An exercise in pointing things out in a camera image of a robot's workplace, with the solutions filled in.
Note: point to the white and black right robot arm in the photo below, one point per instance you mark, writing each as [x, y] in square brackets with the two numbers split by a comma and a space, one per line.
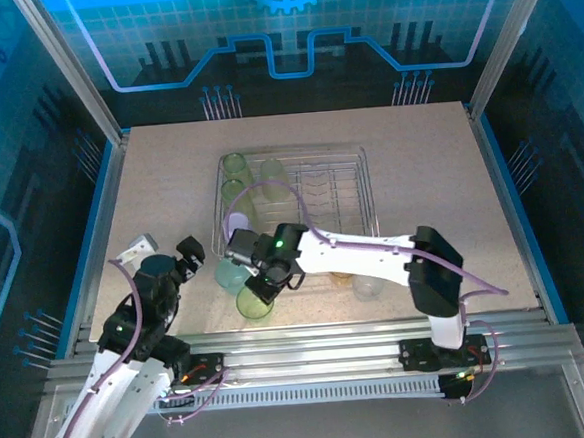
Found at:
[365, 259]

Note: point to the aluminium frame rail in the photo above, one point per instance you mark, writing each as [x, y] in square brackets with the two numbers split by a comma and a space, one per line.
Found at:
[306, 351]

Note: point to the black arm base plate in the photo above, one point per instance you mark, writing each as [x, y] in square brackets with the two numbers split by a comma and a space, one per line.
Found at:
[209, 367]
[417, 355]

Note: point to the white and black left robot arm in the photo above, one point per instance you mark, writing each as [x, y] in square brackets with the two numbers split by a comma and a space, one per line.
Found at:
[86, 424]

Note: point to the blue table edge strip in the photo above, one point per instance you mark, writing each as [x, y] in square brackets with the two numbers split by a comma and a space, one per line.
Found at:
[88, 243]
[503, 164]

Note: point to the clear plastic cup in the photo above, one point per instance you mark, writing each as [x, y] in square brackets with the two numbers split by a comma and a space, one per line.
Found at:
[368, 288]

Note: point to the pale green plastic cup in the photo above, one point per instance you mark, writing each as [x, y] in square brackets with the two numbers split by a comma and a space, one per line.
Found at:
[273, 180]

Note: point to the small black circuit board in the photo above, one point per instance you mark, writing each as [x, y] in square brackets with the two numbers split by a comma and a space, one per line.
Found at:
[456, 385]
[176, 396]

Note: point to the amber plastic cup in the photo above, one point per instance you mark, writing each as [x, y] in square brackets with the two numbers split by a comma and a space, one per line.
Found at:
[341, 278]

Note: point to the aluminium side rail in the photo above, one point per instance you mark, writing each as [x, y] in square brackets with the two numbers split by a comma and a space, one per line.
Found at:
[490, 165]
[105, 242]

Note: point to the aluminium frame post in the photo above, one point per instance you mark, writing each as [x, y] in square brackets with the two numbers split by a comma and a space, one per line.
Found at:
[510, 38]
[73, 69]

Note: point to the teal plastic cup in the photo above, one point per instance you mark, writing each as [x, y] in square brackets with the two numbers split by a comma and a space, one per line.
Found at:
[226, 279]

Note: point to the purple plastic cup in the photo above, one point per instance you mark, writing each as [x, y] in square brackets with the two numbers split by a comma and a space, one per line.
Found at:
[239, 221]

